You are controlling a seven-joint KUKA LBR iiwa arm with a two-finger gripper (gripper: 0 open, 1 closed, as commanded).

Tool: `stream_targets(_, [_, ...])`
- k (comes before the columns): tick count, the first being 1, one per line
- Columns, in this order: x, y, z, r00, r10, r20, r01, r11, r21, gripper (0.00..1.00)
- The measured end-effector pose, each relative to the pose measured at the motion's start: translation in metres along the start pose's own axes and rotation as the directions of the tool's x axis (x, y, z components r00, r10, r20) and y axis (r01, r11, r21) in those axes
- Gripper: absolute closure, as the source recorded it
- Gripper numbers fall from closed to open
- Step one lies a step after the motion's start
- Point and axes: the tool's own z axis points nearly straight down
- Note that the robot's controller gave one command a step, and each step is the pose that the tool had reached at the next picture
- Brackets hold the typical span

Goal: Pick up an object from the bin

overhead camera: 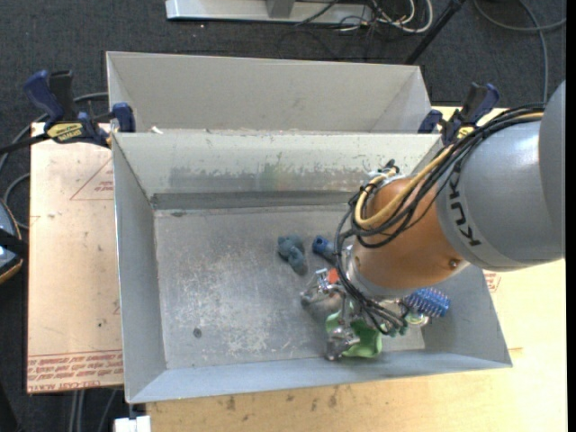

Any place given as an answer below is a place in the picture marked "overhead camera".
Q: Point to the grey-blue toy animal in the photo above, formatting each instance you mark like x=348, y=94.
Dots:
x=291, y=252

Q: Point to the grey metal bin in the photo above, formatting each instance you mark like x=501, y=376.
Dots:
x=234, y=277

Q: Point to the small blue and grey cylinder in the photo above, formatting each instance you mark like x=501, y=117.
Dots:
x=320, y=245

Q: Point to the blue ribbed brush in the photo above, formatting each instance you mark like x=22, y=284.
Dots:
x=429, y=302

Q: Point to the green soft cup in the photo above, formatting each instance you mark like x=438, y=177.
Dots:
x=366, y=342

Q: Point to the brown cardboard board, red print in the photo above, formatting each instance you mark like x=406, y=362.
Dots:
x=72, y=263

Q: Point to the small red-orange block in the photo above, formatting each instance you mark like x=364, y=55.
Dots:
x=332, y=276

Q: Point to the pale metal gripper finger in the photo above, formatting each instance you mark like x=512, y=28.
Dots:
x=320, y=281
x=336, y=347

